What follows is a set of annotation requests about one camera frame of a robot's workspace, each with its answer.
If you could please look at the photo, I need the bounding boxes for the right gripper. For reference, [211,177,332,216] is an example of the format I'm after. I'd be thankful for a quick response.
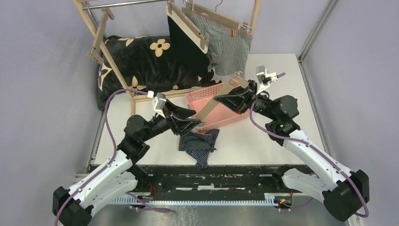
[215,79,278,121]

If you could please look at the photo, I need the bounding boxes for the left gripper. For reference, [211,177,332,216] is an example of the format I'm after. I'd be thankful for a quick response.
[141,98,201,142]

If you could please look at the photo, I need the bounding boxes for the wooden clip hanger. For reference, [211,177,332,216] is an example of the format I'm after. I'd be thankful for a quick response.
[166,0,209,54]
[183,0,253,37]
[86,8,115,65]
[185,71,248,130]

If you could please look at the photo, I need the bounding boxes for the navy striped underwear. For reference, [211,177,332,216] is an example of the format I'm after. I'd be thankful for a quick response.
[178,129,220,170]

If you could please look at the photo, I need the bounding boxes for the black underwear cream waistband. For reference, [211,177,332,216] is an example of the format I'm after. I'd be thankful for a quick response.
[168,16,210,77]

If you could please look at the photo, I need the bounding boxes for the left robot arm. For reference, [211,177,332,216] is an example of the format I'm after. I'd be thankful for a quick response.
[52,98,201,226]

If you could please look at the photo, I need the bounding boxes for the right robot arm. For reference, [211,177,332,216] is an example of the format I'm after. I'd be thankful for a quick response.
[214,81,369,222]

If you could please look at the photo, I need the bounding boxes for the empty wooden clip hanger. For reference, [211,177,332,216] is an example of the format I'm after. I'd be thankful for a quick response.
[86,8,115,65]

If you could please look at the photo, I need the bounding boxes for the pink plastic basket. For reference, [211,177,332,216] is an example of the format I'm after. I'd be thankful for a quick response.
[184,81,253,134]

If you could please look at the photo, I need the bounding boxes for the grey striped boxer shorts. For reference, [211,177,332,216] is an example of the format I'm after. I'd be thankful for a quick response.
[189,11,253,76]

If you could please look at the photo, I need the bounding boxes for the black floral pillow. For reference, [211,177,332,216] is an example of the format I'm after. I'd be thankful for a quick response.
[105,35,221,92]

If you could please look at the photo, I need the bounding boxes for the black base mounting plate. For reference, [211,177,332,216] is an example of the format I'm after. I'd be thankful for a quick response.
[131,165,292,202]

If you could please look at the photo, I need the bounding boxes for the metal rack rod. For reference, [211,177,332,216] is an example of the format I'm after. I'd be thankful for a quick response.
[82,0,167,10]

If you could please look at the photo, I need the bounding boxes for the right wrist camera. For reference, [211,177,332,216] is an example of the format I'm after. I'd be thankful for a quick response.
[255,65,278,87]

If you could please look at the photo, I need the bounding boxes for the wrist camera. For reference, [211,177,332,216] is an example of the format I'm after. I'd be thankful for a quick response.
[152,93,167,118]
[255,65,278,87]

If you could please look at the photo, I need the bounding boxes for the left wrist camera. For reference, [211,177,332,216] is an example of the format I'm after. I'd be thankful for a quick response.
[152,93,167,118]

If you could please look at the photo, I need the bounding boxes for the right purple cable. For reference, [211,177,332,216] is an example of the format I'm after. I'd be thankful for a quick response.
[248,72,370,218]

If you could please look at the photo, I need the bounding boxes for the purple cable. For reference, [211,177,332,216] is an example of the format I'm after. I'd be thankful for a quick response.
[53,89,177,226]
[248,72,370,218]

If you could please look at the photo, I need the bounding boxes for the wooden clothes rack frame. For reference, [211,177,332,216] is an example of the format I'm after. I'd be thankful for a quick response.
[72,0,262,116]

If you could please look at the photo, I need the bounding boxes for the white slotted cable duct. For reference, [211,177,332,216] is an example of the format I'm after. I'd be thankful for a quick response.
[110,193,286,207]

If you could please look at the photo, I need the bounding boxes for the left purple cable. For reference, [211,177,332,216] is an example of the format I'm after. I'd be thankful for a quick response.
[53,89,177,226]

